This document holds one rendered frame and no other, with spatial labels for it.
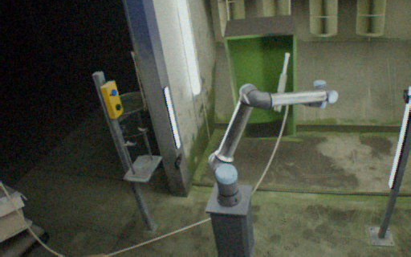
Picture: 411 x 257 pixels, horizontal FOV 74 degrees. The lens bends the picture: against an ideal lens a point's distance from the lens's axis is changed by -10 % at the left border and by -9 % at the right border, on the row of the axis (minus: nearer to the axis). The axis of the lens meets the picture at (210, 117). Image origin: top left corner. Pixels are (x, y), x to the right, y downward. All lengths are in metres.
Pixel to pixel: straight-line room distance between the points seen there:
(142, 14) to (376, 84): 2.99
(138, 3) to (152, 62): 0.49
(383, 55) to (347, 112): 0.87
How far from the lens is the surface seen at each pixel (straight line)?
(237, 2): 3.81
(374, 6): 3.81
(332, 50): 4.20
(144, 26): 2.49
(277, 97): 2.02
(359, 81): 4.17
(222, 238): 2.49
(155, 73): 2.59
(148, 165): 2.56
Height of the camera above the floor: 2.27
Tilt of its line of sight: 29 degrees down
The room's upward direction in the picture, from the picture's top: 9 degrees counter-clockwise
